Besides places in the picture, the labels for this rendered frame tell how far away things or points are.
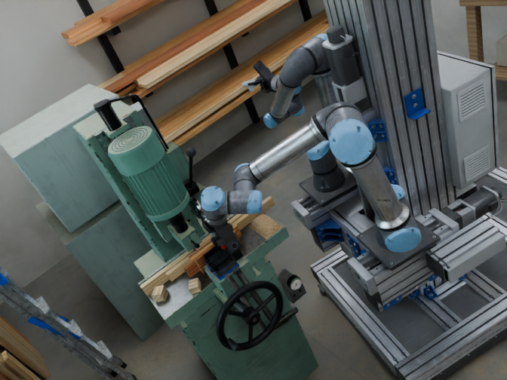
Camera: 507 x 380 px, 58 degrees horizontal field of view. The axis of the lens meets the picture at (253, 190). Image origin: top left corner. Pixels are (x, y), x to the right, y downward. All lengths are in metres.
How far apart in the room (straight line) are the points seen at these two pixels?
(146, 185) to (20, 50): 2.36
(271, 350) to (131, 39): 2.77
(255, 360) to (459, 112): 1.35
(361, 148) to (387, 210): 0.27
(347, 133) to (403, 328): 1.25
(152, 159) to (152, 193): 0.13
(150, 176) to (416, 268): 1.06
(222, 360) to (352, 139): 1.17
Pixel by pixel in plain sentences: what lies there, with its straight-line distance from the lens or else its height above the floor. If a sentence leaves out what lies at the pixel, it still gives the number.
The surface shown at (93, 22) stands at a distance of 3.57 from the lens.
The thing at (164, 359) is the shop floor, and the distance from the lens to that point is 2.97.
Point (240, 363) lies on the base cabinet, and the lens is 2.16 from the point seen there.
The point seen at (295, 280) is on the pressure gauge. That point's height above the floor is 0.68.
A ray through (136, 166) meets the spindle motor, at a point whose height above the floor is 1.44.
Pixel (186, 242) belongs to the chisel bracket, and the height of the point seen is 1.05.
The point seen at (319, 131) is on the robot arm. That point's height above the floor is 1.39.
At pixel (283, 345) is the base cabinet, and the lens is 2.27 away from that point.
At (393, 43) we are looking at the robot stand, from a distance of 1.66.
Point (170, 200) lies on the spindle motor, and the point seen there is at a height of 1.26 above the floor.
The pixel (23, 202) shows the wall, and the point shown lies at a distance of 4.05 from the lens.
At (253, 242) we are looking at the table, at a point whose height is 0.90.
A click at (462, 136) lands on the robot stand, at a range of 1.95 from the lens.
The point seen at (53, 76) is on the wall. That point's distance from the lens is 3.89.
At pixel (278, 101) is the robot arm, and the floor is 1.25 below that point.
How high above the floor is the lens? 2.12
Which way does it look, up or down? 34 degrees down
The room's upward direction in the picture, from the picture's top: 24 degrees counter-clockwise
